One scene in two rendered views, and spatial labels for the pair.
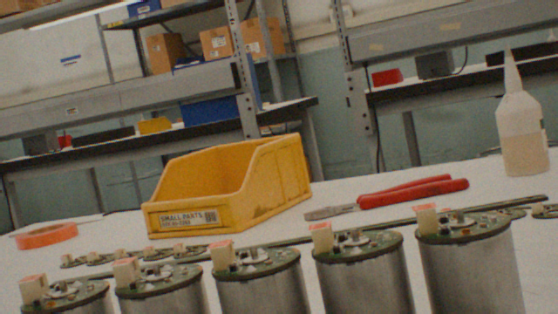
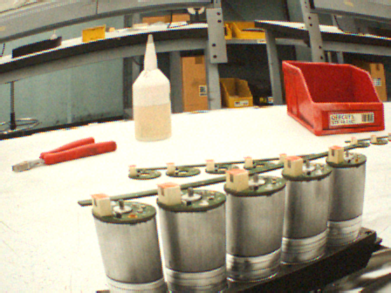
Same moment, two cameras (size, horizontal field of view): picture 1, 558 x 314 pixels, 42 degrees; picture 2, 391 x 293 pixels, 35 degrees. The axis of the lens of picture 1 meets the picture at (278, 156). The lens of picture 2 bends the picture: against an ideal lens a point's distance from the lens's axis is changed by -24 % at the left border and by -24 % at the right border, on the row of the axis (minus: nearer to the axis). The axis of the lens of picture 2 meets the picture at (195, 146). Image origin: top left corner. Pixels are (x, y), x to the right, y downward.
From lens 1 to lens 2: 0.20 m
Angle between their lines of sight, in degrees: 37
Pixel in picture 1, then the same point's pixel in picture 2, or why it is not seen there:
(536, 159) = (165, 126)
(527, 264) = not seen: hidden behind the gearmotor
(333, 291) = (305, 198)
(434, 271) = (342, 183)
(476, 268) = (360, 179)
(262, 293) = (277, 202)
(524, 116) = (160, 89)
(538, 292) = not seen: hidden behind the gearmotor
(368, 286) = (324, 193)
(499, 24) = (28, 26)
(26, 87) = not seen: outside the picture
